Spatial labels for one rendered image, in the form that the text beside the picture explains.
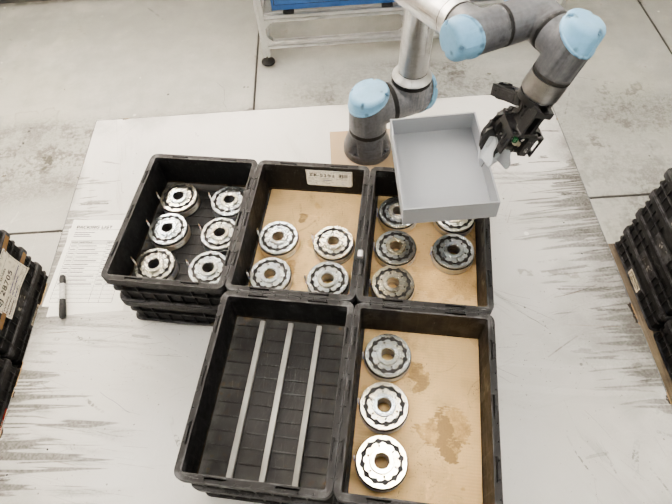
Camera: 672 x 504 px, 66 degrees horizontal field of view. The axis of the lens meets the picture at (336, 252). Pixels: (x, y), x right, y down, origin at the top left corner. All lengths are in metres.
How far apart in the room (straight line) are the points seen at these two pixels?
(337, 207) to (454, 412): 0.61
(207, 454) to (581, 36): 1.05
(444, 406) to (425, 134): 0.63
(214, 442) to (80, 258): 0.76
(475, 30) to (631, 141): 2.14
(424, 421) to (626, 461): 0.47
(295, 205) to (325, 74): 1.82
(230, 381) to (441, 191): 0.63
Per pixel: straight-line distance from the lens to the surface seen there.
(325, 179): 1.40
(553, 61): 1.02
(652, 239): 2.15
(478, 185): 1.19
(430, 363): 1.20
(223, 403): 1.20
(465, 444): 1.15
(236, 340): 1.24
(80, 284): 1.63
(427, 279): 1.29
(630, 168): 2.91
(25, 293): 2.28
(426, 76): 1.57
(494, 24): 1.00
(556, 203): 1.68
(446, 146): 1.26
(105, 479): 1.38
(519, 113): 1.10
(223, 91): 3.16
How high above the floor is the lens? 1.94
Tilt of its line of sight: 57 degrees down
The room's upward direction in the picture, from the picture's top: 5 degrees counter-clockwise
